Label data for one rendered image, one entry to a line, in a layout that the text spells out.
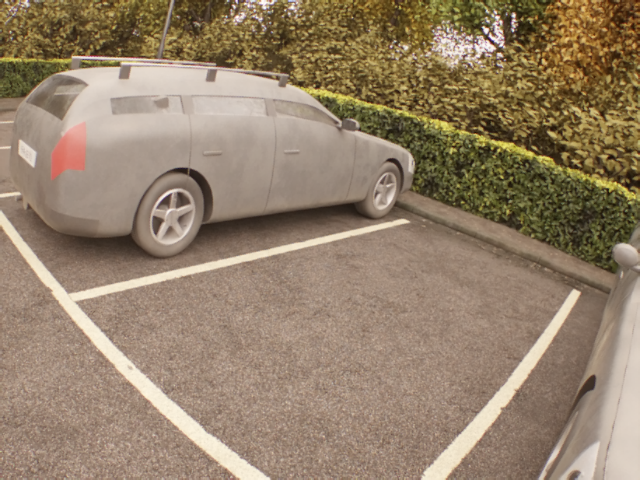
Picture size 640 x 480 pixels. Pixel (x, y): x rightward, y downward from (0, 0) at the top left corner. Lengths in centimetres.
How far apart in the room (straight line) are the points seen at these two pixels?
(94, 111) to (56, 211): 73
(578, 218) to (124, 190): 525
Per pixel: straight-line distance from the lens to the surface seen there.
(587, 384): 244
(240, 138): 415
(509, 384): 335
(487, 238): 637
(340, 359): 312
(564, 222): 673
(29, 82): 1299
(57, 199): 351
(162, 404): 249
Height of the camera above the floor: 159
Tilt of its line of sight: 17 degrees down
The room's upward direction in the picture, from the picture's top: 12 degrees clockwise
